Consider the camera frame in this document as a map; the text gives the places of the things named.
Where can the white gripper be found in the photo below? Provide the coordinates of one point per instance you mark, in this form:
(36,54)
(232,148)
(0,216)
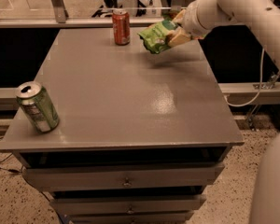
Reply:
(191,21)

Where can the bottom grey drawer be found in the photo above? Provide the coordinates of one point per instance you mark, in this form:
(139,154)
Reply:
(145,218)

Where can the black office chair base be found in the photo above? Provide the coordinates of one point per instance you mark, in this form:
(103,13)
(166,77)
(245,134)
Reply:
(135,7)

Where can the grey drawer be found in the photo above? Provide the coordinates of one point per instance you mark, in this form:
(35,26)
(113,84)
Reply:
(124,177)
(145,218)
(128,205)

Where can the top grey drawer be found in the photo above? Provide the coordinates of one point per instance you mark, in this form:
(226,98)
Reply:
(124,177)

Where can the metal frame rail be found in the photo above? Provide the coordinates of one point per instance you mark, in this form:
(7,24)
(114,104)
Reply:
(142,21)

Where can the red coke can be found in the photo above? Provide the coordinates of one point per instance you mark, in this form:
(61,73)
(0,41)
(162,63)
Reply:
(121,26)

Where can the grey drawer cabinet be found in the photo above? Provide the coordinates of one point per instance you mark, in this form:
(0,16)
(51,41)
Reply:
(123,106)

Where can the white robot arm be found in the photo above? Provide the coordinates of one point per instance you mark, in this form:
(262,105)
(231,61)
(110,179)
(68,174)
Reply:
(262,17)

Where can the green soda can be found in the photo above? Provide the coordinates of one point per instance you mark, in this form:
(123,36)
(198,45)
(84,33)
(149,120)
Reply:
(36,104)

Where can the green rice chip bag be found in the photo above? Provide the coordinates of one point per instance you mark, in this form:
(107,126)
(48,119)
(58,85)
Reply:
(157,36)

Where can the middle grey drawer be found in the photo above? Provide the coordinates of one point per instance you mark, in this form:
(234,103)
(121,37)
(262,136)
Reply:
(128,205)

